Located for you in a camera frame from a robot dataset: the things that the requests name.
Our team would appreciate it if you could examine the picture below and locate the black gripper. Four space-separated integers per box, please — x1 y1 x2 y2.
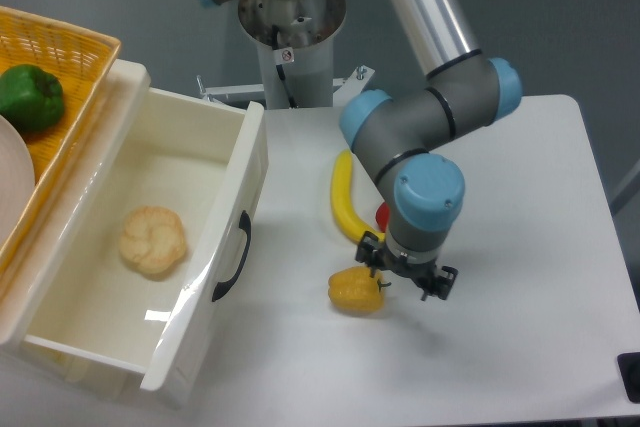
355 231 458 301

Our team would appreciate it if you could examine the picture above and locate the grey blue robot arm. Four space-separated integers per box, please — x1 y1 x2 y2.
200 0 522 299

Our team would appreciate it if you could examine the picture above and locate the white drawer cabinet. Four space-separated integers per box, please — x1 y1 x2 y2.
1 60 150 398

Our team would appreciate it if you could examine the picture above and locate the yellow bell pepper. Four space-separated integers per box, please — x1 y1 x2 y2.
327 266 392 315

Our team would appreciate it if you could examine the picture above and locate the red bell pepper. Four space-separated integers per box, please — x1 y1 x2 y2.
375 202 390 231

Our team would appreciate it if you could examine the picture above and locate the yellow banana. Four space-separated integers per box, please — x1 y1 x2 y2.
330 150 385 244

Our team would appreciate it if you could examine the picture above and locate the black corner device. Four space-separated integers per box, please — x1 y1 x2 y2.
617 352 640 404

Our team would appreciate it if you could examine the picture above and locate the beige bread roll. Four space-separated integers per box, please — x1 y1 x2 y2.
118 206 187 276

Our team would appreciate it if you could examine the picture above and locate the yellow woven basket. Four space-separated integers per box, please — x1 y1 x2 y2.
1 6 121 272

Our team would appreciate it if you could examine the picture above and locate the white round plate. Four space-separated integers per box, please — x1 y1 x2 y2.
0 117 35 245

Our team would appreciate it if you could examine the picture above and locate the green bell pepper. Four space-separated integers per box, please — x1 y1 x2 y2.
1 64 65 133

